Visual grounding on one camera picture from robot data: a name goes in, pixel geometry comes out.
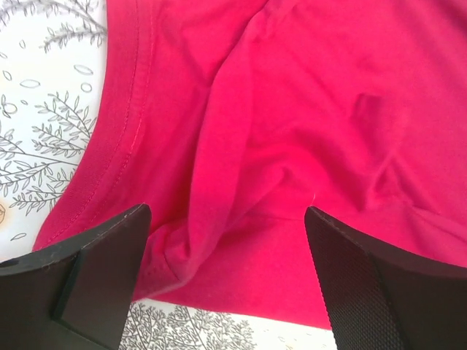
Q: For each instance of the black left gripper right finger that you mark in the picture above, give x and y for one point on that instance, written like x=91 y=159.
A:
x=379 y=296

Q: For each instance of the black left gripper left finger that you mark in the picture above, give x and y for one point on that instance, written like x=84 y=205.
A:
x=75 y=294

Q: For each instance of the pink t-shirt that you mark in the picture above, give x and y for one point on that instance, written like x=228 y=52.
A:
x=230 y=118

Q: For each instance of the floral patterned table mat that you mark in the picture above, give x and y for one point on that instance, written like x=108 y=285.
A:
x=53 y=62

